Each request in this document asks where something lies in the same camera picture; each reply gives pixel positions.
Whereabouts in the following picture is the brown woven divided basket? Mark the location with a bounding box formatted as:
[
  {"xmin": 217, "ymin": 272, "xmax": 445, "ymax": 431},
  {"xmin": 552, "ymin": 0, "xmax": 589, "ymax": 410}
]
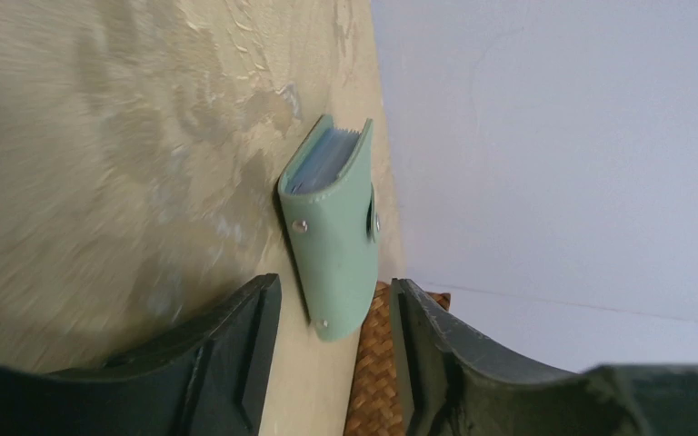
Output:
[{"xmin": 344, "ymin": 281, "xmax": 461, "ymax": 435}]

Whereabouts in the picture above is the green card holder wallet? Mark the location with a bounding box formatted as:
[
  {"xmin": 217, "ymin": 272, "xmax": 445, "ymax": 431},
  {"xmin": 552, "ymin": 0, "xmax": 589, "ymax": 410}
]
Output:
[{"xmin": 276, "ymin": 114, "xmax": 381, "ymax": 342}]

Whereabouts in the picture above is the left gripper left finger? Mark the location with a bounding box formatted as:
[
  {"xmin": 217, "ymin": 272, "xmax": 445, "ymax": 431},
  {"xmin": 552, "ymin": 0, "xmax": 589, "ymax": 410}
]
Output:
[{"xmin": 0, "ymin": 273, "xmax": 282, "ymax": 435}]

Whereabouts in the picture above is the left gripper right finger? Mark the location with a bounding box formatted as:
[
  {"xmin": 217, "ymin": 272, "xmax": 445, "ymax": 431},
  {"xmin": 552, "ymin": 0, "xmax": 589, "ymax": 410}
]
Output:
[{"xmin": 390, "ymin": 279, "xmax": 698, "ymax": 435}]

